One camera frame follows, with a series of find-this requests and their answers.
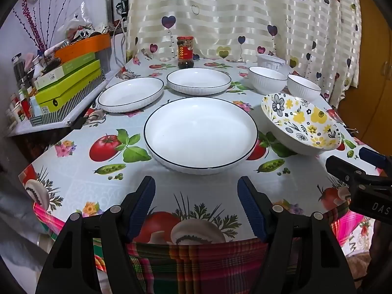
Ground plaid cloth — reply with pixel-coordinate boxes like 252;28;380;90
34;202;379;294

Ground purple flower branches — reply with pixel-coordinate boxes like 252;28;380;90
14;0;72;51

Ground dark glass jar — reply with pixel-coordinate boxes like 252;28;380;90
12;54;29;88

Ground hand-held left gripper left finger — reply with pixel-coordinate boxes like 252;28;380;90
35;175;157;294

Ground grey cloth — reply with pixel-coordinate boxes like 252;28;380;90
0;187;62;282

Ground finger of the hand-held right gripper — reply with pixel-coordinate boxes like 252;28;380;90
325;156;380;186
358;147;392;175

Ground crumpled plastic bags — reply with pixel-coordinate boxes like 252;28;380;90
63;1;108;42

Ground bright green flat box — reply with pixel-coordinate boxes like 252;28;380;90
37;69;103;113
35;60;101;105

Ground striped flat box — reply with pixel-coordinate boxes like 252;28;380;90
30;73;106;126

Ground red label sauce jar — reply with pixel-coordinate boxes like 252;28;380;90
176;36;195;69

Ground vegetable print tablecloth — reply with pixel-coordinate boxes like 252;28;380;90
18;52;392;245

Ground pale green flat box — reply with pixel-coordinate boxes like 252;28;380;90
34;52;96;90

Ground orange tub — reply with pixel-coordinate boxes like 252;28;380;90
54;33;111;63

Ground heart print curtain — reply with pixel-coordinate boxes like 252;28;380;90
125;0;360;106

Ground white plastic container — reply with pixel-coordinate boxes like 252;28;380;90
256;53;285;71

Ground white ribbed bowl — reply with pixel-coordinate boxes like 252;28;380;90
248;66;288;94
287;74;321;97

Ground hairbrush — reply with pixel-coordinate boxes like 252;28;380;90
40;58;63;74

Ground wooden cabinet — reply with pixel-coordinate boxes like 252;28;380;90
337;0;392;150

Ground white plate with black rim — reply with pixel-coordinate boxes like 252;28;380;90
166;68;232;95
143;97;258;176
97;77;165;113

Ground yellow floral bowl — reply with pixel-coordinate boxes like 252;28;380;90
261;93;342;156

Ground white cable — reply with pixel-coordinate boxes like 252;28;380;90
110;18;127;66

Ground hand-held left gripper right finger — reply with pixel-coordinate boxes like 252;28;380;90
237;176;357;294

